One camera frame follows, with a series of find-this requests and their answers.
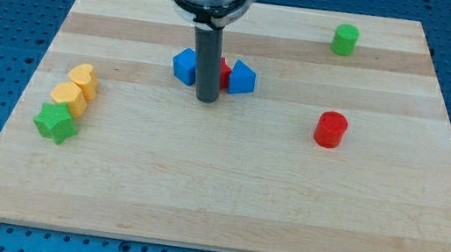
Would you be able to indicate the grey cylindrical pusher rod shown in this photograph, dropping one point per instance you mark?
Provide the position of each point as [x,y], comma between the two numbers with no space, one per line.
[208,49]

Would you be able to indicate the red block behind rod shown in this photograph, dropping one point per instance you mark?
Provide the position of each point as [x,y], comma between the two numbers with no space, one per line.
[225,72]

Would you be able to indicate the blue cube block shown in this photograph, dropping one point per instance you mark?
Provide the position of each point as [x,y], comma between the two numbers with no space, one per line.
[184,64]

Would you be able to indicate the blue triangular prism block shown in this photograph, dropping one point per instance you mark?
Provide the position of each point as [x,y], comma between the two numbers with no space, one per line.
[242,79]

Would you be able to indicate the yellow heart block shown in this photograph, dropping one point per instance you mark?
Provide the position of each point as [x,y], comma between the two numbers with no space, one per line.
[84,77]

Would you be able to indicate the green cylinder block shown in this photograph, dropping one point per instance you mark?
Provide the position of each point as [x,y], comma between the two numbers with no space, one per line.
[345,38]

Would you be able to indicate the red cylinder block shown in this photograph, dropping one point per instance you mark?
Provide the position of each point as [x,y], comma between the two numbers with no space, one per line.
[330,129]

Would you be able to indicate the yellow hexagon block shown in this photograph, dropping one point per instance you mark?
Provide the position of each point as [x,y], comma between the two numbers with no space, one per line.
[71,94]

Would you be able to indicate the green star block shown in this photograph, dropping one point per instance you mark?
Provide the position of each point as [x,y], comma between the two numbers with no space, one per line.
[54,121]

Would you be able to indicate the wooden board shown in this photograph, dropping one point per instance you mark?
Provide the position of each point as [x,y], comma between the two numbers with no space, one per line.
[151,163]

